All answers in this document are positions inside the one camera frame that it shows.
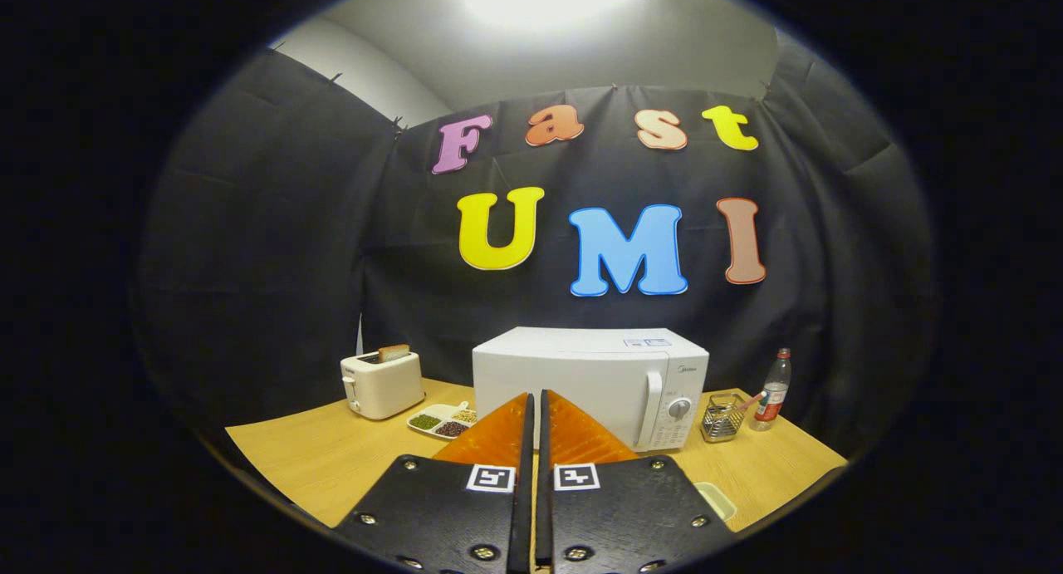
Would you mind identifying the white divided bean dish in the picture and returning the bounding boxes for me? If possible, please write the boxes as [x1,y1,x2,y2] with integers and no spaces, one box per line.
[406,401,478,439]

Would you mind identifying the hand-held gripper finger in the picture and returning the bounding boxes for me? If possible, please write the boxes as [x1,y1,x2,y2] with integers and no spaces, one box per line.
[536,389,736,574]
[332,391,535,574]

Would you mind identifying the cream toaster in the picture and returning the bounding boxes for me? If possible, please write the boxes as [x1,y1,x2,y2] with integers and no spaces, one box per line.
[340,351,426,421]

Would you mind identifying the white microwave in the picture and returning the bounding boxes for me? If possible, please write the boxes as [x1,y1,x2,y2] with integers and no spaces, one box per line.
[472,326,710,453]

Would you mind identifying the metal wire utensil holder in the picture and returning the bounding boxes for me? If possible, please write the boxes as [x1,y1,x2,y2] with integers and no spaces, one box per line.
[700,392,748,444]

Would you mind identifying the clear plastic water bottle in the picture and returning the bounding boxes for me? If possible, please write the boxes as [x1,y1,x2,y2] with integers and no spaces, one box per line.
[752,348,791,432]

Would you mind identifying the white square plate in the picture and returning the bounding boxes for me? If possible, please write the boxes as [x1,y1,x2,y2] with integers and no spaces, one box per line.
[696,481,737,522]

